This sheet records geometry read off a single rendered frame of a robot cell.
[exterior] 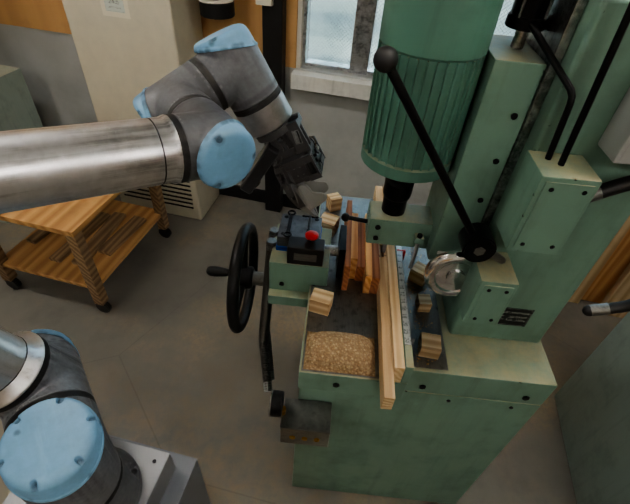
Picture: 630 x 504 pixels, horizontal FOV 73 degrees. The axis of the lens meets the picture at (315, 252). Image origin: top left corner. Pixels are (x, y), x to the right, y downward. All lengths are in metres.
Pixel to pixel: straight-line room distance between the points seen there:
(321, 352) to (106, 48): 1.87
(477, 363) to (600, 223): 0.40
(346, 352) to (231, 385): 1.09
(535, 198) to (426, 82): 0.25
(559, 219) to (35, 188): 0.72
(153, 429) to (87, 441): 1.01
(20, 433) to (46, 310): 1.50
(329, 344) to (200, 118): 0.48
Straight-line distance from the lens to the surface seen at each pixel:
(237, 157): 0.59
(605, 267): 2.55
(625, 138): 0.77
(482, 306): 0.88
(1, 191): 0.54
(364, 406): 1.15
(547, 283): 1.01
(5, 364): 0.91
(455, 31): 0.71
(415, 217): 0.95
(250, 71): 0.73
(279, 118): 0.75
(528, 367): 1.12
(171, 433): 1.82
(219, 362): 1.94
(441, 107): 0.75
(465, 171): 0.83
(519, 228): 0.78
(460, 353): 1.07
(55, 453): 0.86
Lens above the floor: 1.62
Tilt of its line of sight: 43 degrees down
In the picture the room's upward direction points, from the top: 5 degrees clockwise
